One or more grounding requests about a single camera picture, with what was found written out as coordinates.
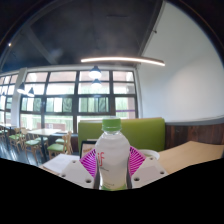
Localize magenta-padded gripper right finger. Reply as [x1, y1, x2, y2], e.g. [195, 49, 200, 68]
[126, 145, 169, 189]

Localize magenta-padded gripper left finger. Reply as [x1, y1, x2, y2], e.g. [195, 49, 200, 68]
[59, 148, 100, 190]

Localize white green-capped drink bottle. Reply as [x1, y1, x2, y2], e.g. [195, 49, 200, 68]
[94, 116, 131, 191]

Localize white bowl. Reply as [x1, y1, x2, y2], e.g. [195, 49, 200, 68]
[139, 148, 161, 161]

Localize wooden green-seated chairs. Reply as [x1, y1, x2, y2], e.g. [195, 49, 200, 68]
[0, 124, 74, 161]

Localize green upholstered bench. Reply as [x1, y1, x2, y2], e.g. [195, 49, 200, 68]
[77, 117, 166, 153]

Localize light wooden dining table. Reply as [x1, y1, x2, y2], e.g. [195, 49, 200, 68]
[28, 128, 63, 158]

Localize dark pendant ceiling lamps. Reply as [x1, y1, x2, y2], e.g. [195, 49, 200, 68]
[16, 65, 104, 98]

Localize long curved linear light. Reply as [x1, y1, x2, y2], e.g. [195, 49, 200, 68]
[80, 55, 166, 67]

